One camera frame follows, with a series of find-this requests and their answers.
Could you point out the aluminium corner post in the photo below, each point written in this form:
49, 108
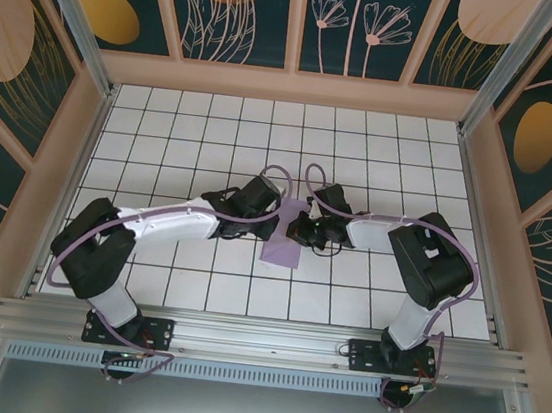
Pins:
73, 15
510, 59

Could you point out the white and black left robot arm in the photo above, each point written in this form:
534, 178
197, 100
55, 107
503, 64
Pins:
98, 255

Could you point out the aluminium side rail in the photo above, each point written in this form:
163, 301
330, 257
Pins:
72, 166
486, 192

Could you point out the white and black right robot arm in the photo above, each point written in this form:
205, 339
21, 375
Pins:
434, 271

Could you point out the green circuit board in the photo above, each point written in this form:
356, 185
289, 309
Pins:
419, 389

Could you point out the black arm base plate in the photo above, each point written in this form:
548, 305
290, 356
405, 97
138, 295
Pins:
363, 356
160, 331

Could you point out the aluminium mounting rail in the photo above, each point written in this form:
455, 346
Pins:
260, 338

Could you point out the lilac paper sheet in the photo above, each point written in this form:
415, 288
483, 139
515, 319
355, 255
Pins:
280, 255

